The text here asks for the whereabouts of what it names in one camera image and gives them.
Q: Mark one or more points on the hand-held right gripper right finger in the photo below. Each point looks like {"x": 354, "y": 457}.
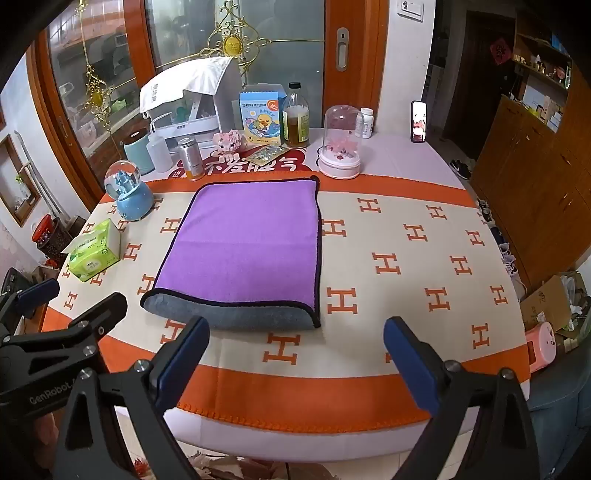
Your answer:
{"x": 411, "y": 364}

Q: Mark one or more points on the glass dome with pink flowers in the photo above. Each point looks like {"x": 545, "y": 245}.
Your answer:
{"x": 340, "y": 147}

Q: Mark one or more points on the grey-blue sofa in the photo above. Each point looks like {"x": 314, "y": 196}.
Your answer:
{"x": 558, "y": 415}

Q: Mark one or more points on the silver can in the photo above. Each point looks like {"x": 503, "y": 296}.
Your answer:
{"x": 190, "y": 159}

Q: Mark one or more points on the white squeeze bottle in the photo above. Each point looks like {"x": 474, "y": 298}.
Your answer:
{"x": 158, "y": 154}

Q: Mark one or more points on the black shoes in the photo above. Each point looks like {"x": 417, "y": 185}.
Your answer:
{"x": 461, "y": 170}

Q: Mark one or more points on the pill blister pack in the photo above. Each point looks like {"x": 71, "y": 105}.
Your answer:
{"x": 267, "y": 154}

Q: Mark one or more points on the red printed mat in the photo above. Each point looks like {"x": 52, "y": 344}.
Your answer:
{"x": 231, "y": 167}

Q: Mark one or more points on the row of shoes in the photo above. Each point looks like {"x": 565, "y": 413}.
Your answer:
{"x": 503, "y": 249}

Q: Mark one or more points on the orange and cream printed blanket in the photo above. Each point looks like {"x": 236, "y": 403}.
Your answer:
{"x": 392, "y": 230}

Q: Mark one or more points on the blue duck print box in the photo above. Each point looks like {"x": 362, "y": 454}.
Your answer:
{"x": 261, "y": 120}

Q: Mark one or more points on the pink plastic appliance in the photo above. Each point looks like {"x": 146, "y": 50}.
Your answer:
{"x": 540, "y": 346}

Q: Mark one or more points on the small gold door ornament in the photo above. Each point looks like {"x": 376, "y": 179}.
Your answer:
{"x": 95, "y": 94}

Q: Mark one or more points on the black smartphone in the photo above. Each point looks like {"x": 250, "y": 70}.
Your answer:
{"x": 419, "y": 122}

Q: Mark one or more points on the wooden cabinet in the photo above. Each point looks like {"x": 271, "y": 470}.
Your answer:
{"x": 531, "y": 184}

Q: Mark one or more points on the green tissue pack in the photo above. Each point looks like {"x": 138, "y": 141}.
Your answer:
{"x": 94, "y": 251}

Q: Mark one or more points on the red basket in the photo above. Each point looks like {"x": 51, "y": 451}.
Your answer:
{"x": 44, "y": 228}

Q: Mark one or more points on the teal cylinder humidifier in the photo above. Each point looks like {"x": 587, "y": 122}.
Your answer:
{"x": 137, "y": 154}

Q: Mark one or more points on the pink block toy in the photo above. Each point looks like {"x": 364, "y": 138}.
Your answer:
{"x": 229, "y": 141}

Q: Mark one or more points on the large gold door ornament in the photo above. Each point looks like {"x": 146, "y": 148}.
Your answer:
{"x": 232, "y": 44}

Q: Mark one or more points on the red paper door decoration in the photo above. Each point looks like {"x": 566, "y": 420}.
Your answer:
{"x": 499, "y": 51}

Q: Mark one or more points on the glass bottle with amber liquid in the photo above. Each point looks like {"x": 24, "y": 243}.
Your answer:
{"x": 295, "y": 122}

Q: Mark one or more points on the purple and grey towel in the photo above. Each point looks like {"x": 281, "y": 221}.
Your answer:
{"x": 240, "y": 230}

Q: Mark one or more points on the white pill bottle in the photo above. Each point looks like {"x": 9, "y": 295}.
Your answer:
{"x": 364, "y": 123}

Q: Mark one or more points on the wooden wall shelf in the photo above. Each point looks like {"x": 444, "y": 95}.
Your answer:
{"x": 545, "y": 60}

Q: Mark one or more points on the white cloth bag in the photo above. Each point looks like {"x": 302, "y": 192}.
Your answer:
{"x": 184, "y": 83}

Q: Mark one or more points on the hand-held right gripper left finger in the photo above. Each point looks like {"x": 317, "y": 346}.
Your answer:
{"x": 184, "y": 360}

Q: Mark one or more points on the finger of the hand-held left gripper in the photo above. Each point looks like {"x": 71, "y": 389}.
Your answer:
{"x": 99, "y": 314}
{"x": 39, "y": 293}

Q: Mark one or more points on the cardboard box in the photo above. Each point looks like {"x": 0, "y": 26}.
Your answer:
{"x": 545, "y": 304}

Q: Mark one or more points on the blue snow globe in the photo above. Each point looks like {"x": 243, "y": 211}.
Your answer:
{"x": 131, "y": 196}

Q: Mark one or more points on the white wall switch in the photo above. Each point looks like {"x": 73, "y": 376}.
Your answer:
{"x": 412, "y": 9}

